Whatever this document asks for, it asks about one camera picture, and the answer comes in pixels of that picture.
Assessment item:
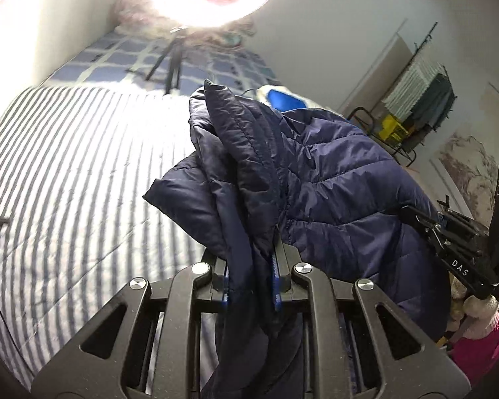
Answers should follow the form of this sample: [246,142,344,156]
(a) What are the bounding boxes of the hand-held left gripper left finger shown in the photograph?
[30,248,234,399]

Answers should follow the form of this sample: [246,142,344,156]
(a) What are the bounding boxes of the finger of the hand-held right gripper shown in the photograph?
[398,203,440,235]

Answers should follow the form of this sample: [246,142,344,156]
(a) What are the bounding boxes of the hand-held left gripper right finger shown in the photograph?
[269,241,471,399]

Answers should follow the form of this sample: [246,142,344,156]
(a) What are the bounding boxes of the navy puffer jacket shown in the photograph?
[142,78,457,399]

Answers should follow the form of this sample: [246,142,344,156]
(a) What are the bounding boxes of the dark green hanging clothes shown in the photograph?
[409,74,457,134]

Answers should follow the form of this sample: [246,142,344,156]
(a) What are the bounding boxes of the black metal clothes rack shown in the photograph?
[346,20,457,168]

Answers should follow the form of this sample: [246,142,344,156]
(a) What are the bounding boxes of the person's right hand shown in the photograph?
[448,273,499,340]

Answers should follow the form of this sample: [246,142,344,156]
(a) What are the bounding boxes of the floral printed cloth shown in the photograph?
[436,130,499,217]

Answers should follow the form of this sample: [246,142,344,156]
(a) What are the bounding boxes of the yellow plastic crate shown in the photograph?
[375,113,409,143]

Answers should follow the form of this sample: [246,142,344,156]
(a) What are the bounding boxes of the green striped towel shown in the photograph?
[382,53,446,120]

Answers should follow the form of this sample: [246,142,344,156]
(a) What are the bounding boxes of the beige board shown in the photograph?
[338,32,415,114]

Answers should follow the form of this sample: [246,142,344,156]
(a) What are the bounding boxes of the striped bed blanket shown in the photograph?
[0,84,218,390]

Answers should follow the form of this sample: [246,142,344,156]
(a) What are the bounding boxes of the black tripod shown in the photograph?
[126,26,189,93]

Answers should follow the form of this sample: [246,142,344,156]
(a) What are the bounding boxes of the blue plaid bed sheet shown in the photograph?
[45,28,284,97]

